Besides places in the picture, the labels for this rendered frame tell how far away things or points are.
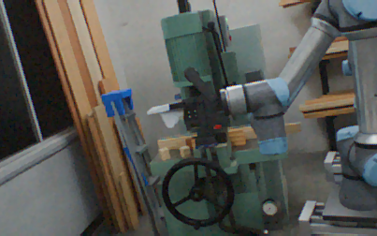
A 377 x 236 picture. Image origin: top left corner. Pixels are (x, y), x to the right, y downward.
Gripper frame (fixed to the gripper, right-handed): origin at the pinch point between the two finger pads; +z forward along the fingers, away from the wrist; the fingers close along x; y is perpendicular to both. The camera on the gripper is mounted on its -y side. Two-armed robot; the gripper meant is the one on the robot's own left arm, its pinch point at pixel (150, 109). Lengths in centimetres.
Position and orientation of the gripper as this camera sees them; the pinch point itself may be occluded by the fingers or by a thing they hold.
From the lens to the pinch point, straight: 99.9
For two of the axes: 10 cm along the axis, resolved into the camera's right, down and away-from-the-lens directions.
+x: 0.8, -0.8, 9.9
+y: 1.9, 9.8, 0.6
